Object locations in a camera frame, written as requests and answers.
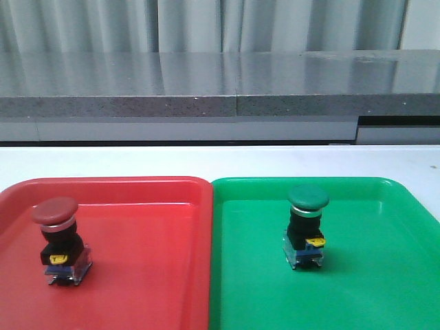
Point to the green mushroom push button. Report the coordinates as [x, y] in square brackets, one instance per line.
[303, 238]

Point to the red mushroom push button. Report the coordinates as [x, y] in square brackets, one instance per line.
[66, 257]

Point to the red plastic tray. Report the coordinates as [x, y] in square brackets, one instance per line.
[150, 240]

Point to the grey stone countertop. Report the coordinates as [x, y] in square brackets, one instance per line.
[121, 98]

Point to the green plastic tray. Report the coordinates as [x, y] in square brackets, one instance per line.
[380, 267]

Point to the white pleated curtain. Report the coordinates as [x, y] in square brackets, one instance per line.
[201, 26]

